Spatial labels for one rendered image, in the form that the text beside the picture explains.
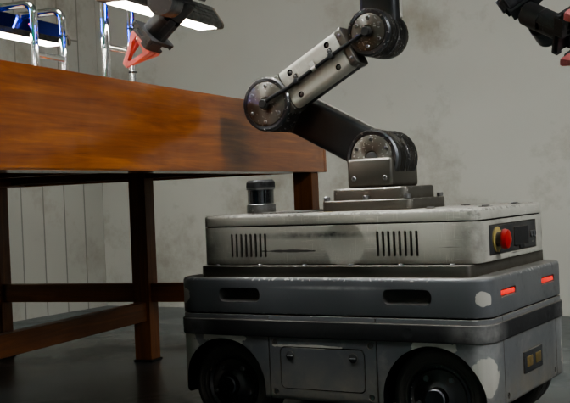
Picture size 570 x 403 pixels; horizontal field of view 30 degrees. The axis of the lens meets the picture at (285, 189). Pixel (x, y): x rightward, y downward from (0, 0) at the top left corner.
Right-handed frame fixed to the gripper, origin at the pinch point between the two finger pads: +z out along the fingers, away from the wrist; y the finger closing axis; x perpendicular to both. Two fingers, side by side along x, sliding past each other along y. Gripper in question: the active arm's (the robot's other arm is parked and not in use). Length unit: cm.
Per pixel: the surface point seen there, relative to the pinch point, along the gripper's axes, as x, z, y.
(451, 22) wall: -16, -44, -221
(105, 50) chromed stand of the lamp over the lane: -37, 22, -58
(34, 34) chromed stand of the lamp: -58, 35, -58
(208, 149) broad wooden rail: 19.2, 6.0, -22.5
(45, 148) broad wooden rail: 21.3, 7.7, 43.7
